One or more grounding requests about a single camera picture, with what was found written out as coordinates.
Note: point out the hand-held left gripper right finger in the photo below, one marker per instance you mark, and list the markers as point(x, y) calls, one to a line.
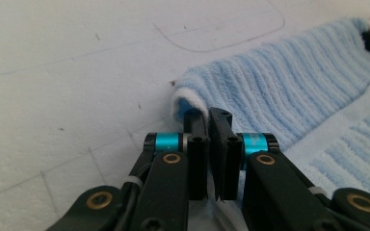
point(228, 166)

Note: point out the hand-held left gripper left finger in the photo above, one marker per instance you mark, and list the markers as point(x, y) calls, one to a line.
point(197, 166)

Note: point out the blue striped towel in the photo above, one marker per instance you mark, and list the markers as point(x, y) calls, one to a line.
point(285, 83)

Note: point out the white foam mat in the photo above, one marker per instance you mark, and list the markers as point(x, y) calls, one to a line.
point(61, 80)

